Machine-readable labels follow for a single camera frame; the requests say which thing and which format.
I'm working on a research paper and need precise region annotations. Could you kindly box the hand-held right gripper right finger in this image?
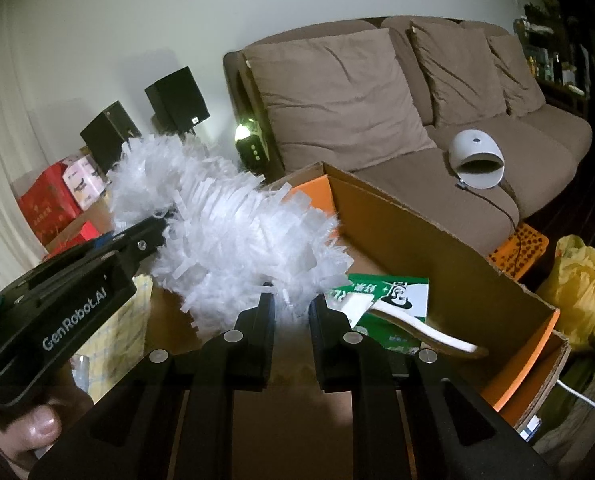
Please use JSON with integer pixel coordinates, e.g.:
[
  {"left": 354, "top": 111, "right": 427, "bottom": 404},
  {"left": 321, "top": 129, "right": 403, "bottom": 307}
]
[{"left": 309, "top": 296, "right": 558, "bottom": 480}]

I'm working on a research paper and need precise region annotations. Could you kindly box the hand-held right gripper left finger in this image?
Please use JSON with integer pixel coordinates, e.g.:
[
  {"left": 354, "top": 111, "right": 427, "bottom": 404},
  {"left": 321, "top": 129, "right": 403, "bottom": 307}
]
[{"left": 30, "top": 292, "right": 276, "bottom": 480}]

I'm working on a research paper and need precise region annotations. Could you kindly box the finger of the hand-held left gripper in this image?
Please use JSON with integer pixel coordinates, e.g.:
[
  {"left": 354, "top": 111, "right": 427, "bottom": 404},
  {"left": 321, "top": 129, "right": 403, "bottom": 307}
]
[{"left": 100, "top": 215, "right": 170, "bottom": 273}]

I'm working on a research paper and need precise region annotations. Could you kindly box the white feather duster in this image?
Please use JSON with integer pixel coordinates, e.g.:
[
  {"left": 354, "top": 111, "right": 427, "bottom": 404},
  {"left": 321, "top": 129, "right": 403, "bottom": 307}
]
[{"left": 106, "top": 134, "right": 354, "bottom": 329}]

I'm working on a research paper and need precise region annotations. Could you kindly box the green cardboard packet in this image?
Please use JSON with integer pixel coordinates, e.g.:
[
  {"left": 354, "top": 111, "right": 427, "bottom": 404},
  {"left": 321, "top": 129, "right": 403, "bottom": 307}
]
[{"left": 327, "top": 274, "right": 431, "bottom": 362}]

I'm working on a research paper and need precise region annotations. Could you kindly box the cardboard box with orange lining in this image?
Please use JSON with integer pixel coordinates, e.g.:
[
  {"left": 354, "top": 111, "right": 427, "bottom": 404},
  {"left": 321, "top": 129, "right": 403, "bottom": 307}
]
[{"left": 147, "top": 161, "right": 573, "bottom": 432}]

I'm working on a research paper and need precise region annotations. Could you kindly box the person's left hand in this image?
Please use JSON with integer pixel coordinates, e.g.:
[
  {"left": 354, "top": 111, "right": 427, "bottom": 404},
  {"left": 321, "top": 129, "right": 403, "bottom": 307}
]
[{"left": 0, "top": 375, "right": 95, "bottom": 472}]

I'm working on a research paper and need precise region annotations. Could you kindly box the plain brown cardboard box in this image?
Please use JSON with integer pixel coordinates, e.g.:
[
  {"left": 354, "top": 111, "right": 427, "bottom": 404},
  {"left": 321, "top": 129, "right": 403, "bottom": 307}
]
[{"left": 47, "top": 199, "right": 114, "bottom": 252}]

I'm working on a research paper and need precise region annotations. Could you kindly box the red gift box lower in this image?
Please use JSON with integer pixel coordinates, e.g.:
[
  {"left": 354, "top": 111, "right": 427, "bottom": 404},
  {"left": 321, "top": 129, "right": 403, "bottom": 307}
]
[{"left": 44, "top": 220, "right": 101, "bottom": 262}]

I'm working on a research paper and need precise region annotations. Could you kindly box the red gift box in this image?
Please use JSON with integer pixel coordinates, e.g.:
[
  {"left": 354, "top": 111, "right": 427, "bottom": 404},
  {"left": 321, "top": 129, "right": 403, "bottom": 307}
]
[
  {"left": 44, "top": 220, "right": 101, "bottom": 262},
  {"left": 18, "top": 162, "right": 84, "bottom": 248}
]

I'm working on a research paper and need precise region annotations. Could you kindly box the pink and white box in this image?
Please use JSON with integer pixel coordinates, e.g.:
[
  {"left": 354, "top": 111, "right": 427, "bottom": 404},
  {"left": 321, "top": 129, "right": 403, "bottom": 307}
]
[{"left": 62, "top": 155, "right": 109, "bottom": 212}]

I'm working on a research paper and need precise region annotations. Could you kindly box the white shoehorn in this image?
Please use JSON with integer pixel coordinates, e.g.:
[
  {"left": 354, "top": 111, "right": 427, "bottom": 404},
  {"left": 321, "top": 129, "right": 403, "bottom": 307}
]
[{"left": 345, "top": 294, "right": 490, "bottom": 360}]

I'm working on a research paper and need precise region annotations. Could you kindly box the black speaker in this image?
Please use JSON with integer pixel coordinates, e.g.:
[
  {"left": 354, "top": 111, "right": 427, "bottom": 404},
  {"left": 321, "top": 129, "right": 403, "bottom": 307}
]
[
  {"left": 144, "top": 66, "right": 210, "bottom": 134},
  {"left": 80, "top": 101, "right": 141, "bottom": 172}
]

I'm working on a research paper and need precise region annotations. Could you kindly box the black power unit with light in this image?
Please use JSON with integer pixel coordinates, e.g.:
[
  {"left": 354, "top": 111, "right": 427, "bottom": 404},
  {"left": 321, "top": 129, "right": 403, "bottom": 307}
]
[{"left": 233, "top": 120, "right": 269, "bottom": 172}]

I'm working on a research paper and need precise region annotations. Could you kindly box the brown sofa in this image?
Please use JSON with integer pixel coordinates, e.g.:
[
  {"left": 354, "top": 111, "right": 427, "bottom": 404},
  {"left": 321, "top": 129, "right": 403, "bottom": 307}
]
[{"left": 223, "top": 16, "right": 593, "bottom": 257}]

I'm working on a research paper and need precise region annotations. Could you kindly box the orange plastic crate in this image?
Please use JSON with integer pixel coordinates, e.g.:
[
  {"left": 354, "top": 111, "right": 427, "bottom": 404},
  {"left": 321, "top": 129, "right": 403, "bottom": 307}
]
[{"left": 487, "top": 222, "right": 550, "bottom": 282}]

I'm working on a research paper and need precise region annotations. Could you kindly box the large brown cushion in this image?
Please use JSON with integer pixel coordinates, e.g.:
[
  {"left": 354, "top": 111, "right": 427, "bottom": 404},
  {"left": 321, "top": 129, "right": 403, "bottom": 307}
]
[{"left": 243, "top": 28, "right": 437, "bottom": 173}]

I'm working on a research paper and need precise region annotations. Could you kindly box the white dome lamp device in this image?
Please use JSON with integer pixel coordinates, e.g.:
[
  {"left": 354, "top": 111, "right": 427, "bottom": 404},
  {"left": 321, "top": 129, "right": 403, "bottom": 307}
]
[{"left": 450, "top": 130, "right": 507, "bottom": 191}]

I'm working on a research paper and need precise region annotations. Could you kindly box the yellow plastic bag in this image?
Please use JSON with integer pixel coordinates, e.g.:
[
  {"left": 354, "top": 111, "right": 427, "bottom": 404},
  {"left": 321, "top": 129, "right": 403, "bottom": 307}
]
[{"left": 536, "top": 235, "right": 595, "bottom": 354}]

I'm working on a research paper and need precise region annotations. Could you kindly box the medium brown cushion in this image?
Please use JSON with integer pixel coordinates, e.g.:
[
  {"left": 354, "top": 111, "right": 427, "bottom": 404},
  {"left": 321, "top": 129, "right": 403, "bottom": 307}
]
[{"left": 410, "top": 18, "right": 509, "bottom": 129}]

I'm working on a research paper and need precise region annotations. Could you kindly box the small brown cushion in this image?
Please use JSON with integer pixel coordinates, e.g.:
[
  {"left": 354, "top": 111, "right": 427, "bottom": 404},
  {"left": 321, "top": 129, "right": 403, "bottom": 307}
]
[{"left": 487, "top": 35, "right": 547, "bottom": 118}]

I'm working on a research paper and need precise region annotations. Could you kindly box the dark cluttered shelf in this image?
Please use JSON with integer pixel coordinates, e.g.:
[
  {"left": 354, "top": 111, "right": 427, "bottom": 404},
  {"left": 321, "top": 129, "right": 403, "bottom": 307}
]
[{"left": 515, "top": 0, "right": 595, "bottom": 117}]

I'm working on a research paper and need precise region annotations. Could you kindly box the black device cable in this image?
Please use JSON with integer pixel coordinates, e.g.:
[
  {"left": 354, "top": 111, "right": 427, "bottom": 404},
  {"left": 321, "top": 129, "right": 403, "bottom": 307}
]
[{"left": 456, "top": 184, "right": 524, "bottom": 252}]

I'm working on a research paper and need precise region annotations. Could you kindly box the white power cable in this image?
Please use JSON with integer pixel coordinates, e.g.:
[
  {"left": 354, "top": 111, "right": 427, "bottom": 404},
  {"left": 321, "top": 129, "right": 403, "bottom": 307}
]
[{"left": 556, "top": 379, "right": 595, "bottom": 419}]

